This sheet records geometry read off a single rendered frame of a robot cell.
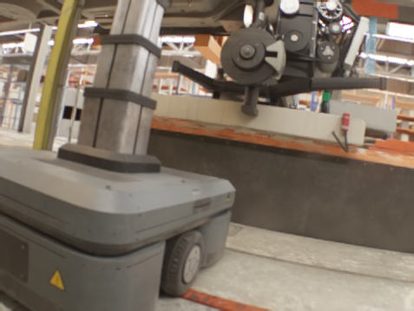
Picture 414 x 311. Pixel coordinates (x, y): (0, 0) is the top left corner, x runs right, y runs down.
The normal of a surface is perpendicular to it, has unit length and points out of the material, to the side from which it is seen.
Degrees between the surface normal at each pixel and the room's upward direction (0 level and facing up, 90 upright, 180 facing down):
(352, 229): 90
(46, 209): 90
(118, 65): 90
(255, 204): 90
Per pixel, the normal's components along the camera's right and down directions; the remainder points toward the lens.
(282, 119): -0.30, -0.07
